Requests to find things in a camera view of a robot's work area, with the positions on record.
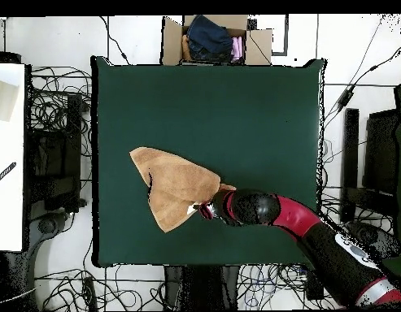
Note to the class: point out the brown cardboard box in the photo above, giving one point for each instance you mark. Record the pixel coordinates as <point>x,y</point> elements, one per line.
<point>257,45</point>

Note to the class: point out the black metal frame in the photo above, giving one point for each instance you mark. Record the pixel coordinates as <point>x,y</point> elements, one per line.
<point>349,156</point>

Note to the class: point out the black equipment rack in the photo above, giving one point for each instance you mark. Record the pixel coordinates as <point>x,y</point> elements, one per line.
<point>57,156</point>

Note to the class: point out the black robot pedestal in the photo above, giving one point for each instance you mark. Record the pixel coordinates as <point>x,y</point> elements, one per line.
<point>203,286</point>

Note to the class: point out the black power strip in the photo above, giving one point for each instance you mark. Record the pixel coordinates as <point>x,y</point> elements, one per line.
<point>314,287</point>

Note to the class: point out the white side table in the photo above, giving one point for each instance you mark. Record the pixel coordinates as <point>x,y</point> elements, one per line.
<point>8,195</point>

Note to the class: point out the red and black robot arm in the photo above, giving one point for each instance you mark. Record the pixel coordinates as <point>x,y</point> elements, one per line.
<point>294,217</point>

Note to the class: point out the pink cloth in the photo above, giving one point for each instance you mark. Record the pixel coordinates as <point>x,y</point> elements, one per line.
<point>237,48</point>

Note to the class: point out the dark green table cloth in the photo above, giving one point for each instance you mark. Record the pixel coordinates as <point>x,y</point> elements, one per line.
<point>219,113</point>

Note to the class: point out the blue denim jeans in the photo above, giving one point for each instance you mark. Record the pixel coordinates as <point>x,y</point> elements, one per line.
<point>208,37</point>

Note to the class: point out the beige paper sheet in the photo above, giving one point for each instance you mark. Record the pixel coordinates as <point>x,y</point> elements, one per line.
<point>3,100</point>

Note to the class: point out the tan terry towel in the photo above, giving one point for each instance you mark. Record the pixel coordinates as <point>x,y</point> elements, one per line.
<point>174,185</point>

